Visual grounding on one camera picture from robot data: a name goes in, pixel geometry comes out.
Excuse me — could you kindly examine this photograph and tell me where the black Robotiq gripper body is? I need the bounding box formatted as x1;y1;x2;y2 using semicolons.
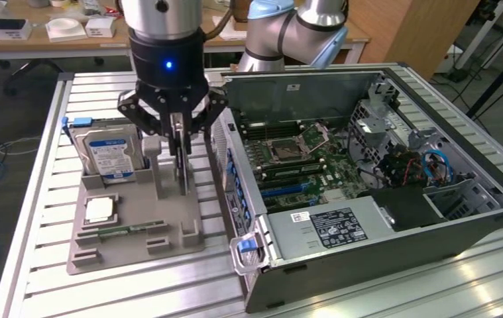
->
126;28;210;115

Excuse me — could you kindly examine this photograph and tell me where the graphics card with metal bracket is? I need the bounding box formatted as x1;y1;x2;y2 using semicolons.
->
172;114;192;199

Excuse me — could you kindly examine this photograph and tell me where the hard disk with blue label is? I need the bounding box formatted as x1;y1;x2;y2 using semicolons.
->
69;127;140;185

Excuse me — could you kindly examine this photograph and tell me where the white paper stack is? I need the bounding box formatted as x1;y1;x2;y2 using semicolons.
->
210;15;248;41

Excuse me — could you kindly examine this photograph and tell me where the white carton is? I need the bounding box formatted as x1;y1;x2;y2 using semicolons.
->
85;17;117;38

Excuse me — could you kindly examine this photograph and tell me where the CPU socket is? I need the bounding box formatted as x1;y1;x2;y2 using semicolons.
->
268;137;308;163

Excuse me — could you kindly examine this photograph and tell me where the brown cardboard box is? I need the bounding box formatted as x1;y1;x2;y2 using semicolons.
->
232;0;252;23

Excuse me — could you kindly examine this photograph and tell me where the white square dish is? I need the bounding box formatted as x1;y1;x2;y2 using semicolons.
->
45;18;88;43

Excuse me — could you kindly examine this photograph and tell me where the metal socket cover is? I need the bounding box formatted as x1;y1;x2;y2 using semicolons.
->
297;121;336;150

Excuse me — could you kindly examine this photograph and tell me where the installed RAM stick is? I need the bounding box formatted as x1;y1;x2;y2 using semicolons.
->
258;162;328;182

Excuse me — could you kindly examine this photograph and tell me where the blue expansion slot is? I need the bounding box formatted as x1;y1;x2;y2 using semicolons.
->
260;183;313;200

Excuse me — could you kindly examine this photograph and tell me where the silver CPU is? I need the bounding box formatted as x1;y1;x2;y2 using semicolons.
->
85;197;117;223

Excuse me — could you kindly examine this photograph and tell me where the green motherboard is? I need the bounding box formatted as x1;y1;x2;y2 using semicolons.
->
234;111;373;215

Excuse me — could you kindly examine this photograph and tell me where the black office chair base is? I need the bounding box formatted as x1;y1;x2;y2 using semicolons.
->
0;56;104;97

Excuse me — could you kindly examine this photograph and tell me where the green RAM stick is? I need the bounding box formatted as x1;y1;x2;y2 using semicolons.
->
98;222;164;233

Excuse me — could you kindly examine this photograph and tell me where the white box with dark lid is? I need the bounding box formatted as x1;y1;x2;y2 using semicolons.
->
0;18;33;40

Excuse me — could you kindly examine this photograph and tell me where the small silver heatsink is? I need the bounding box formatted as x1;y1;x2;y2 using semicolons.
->
321;190;349;203

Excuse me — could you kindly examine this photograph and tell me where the grey parts rack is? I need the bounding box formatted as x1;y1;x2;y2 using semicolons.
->
65;137;205;276

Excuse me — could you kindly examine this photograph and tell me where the grey power supply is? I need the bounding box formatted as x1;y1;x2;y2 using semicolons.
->
254;194;388;261

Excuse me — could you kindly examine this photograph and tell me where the wooden cabinet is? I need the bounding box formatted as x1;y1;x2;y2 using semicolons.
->
362;0;484;80

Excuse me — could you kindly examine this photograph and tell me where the white floor cabinet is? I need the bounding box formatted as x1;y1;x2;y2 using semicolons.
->
435;42;471;79

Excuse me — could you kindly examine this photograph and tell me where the black open PC case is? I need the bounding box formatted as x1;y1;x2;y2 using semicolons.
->
200;64;503;314

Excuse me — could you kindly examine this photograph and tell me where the metal disk bay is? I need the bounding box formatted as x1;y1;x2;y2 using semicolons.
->
423;172;501;222

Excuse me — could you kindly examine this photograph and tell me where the black tripod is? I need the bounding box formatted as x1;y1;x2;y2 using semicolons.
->
465;0;503;117

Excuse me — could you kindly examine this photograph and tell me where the grey plastic case handle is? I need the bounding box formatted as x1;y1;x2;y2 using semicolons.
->
202;72;228;92

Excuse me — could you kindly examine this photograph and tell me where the hard drive with blue bracket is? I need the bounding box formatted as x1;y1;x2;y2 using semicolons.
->
60;115;144;173

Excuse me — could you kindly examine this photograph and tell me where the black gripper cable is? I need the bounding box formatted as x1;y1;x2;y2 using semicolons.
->
201;0;237;43

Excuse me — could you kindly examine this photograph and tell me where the white floor cable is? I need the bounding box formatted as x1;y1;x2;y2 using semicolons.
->
0;134;40;157

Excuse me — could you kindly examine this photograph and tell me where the grey handle with blue latch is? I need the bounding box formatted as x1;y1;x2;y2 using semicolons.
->
228;230;268;276

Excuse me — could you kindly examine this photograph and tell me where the red wire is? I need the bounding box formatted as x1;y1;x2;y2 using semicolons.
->
401;155;420;186

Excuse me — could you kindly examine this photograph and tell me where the blue wire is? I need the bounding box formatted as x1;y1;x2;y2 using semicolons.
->
421;148;456;186

